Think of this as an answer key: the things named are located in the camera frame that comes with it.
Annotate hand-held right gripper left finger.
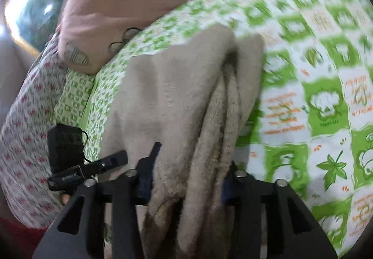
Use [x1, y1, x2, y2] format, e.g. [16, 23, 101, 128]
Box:
[32, 142, 162, 259]

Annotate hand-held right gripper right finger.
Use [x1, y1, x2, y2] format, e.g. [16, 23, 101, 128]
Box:
[221, 161, 338, 259]

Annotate gold framed picture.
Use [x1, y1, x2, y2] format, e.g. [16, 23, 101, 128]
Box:
[4, 0, 75, 57]

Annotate green checkered bed sheet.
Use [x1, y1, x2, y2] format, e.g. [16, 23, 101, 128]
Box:
[80, 0, 373, 259]

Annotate green checkered pillow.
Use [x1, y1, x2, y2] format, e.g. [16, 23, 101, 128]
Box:
[54, 68, 97, 131]

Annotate red cloth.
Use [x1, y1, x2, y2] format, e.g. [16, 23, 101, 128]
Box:
[0, 216, 51, 259]

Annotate floral quilt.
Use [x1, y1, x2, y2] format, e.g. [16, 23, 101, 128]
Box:
[0, 33, 77, 229]

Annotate beige knitted sweater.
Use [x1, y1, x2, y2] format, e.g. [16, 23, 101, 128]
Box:
[100, 24, 265, 259]

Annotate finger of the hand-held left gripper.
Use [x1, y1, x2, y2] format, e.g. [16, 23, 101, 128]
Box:
[84, 151, 129, 175]

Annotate pink pillow with plaid hearts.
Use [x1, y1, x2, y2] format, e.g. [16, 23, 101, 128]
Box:
[55, 0, 321, 75]

